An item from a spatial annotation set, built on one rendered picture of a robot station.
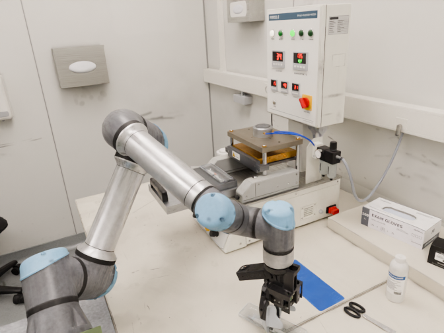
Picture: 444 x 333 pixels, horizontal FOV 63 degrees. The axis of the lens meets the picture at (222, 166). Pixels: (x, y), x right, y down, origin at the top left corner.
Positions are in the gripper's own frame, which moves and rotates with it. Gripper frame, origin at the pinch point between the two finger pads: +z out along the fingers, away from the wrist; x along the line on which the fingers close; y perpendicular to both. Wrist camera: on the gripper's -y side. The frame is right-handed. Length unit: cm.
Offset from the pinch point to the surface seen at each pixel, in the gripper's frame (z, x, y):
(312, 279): 2.6, 24.3, 1.1
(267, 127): -37, 51, -31
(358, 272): 2.7, 35.8, 11.8
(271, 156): -28, 45, -26
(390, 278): -5.1, 28.1, 22.8
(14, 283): 78, 0, -196
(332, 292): 2.6, 22.2, 8.3
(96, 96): -33, 79, -186
